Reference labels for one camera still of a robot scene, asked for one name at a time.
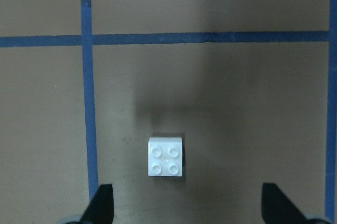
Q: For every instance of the white block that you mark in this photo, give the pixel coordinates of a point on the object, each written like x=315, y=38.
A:
x=165, y=157

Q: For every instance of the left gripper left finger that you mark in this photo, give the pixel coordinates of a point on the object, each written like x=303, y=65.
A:
x=101, y=208

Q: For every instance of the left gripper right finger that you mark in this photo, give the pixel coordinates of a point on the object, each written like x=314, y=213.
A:
x=277, y=207

